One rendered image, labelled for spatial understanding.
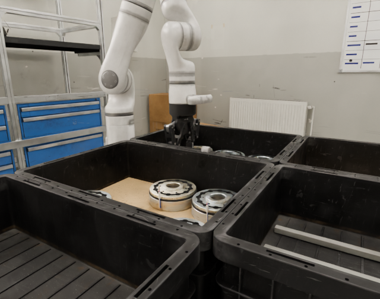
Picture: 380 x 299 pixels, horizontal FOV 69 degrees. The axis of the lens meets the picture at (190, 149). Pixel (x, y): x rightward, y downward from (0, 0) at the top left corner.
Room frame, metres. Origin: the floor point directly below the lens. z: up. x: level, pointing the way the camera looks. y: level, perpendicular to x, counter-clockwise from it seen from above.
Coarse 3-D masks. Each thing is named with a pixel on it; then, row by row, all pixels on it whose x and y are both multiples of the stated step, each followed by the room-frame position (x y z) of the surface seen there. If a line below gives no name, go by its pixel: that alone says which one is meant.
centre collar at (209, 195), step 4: (212, 192) 0.52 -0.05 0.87; (216, 192) 0.52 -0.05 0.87; (220, 192) 0.52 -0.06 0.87; (208, 196) 0.50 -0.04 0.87; (212, 196) 0.52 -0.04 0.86; (224, 196) 0.51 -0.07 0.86; (228, 196) 0.50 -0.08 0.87; (208, 200) 0.49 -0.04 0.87; (212, 200) 0.49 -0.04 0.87; (216, 200) 0.49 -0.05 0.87; (220, 200) 0.49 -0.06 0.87; (224, 200) 0.49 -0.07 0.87; (228, 200) 0.49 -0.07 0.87
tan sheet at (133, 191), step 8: (120, 184) 0.66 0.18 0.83; (128, 184) 0.66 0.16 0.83; (136, 184) 0.66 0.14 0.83; (144, 184) 0.66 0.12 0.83; (152, 184) 0.66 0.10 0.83; (112, 192) 0.61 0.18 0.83; (120, 192) 0.61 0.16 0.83; (128, 192) 0.61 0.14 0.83; (136, 192) 0.61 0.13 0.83; (144, 192) 0.61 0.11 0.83; (120, 200) 0.57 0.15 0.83; (128, 200) 0.57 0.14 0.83; (136, 200) 0.57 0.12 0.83; (144, 200) 0.57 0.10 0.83; (144, 208) 0.53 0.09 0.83; (152, 208) 0.53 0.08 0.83; (168, 216) 0.49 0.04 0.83; (176, 216) 0.49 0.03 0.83; (184, 216) 0.49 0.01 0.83
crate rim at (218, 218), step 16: (112, 144) 0.67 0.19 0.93; (144, 144) 0.68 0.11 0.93; (64, 160) 0.55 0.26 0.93; (240, 160) 0.55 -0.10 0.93; (256, 160) 0.54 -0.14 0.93; (32, 176) 0.45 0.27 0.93; (256, 176) 0.45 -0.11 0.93; (80, 192) 0.38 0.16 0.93; (240, 192) 0.38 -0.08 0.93; (128, 208) 0.33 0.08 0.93; (224, 208) 0.33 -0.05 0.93; (176, 224) 0.29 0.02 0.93; (192, 224) 0.29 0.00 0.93; (208, 224) 0.29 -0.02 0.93; (208, 240) 0.28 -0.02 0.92
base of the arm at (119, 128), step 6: (132, 114) 0.92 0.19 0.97; (108, 120) 0.89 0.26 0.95; (114, 120) 0.88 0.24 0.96; (120, 120) 0.88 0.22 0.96; (126, 120) 0.89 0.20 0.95; (132, 120) 0.91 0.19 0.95; (108, 126) 0.89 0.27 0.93; (114, 126) 0.88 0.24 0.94; (120, 126) 0.88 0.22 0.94; (126, 126) 0.89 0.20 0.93; (132, 126) 0.91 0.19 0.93; (108, 132) 0.89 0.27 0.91; (114, 132) 0.88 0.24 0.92; (120, 132) 0.88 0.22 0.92; (126, 132) 0.89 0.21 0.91; (132, 132) 0.91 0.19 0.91; (108, 138) 0.90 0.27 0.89; (114, 138) 0.88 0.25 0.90; (120, 138) 0.88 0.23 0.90; (126, 138) 0.89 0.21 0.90; (108, 144) 0.90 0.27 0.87
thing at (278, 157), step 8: (216, 128) 0.91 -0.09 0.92; (224, 128) 0.89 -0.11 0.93; (232, 128) 0.88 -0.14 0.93; (136, 136) 0.76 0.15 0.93; (144, 136) 0.77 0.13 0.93; (296, 136) 0.76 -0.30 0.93; (160, 144) 0.67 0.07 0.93; (168, 144) 0.67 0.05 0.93; (288, 144) 0.67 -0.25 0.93; (216, 152) 0.60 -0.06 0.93; (280, 152) 0.60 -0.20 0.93; (264, 160) 0.54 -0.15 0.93; (272, 160) 0.54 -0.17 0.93
